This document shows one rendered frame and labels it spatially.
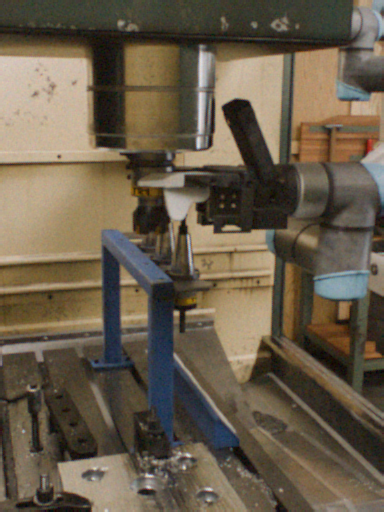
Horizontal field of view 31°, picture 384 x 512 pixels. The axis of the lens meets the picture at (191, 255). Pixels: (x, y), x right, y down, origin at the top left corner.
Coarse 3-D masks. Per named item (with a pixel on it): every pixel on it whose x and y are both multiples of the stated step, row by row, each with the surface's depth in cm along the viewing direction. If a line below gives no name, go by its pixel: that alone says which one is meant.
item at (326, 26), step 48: (0, 0) 65; (48, 0) 66; (96, 0) 67; (144, 0) 69; (192, 0) 70; (240, 0) 72; (288, 0) 73; (336, 0) 75; (0, 48) 87; (48, 48) 86; (240, 48) 82; (288, 48) 81
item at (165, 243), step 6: (162, 234) 129; (168, 234) 129; (174, 234) 130; (162, 240) 129; (168, 240) 129; (174, 240) 130; (156, 246) 130; (162, 246) 129; (168, 246) 129; (156, 252) 130; (162, 252) 129; (168, 252) 129; (162, 258) 129; (168, 258) 129
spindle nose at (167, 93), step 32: (96, 64) 77; (128, 64) 75; (160, 64) 75; (192, 64) 77; (96, 96) 78; (128, 96) 76; (160, 96) 76; (192, 96) 78; (96, 128) 79; (128, 128) 77; (160, 128) 77; (192, 128) 78
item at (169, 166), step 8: (136, 160) 83; (144, 160) 82; (152, 160) 82; (160, 160) 83; (168, 160) 84; (128, 168) 85; (136, 168) 83; (144, 168) 83; (152, 168) 83; (160, 168) 83; (168, 168) 83
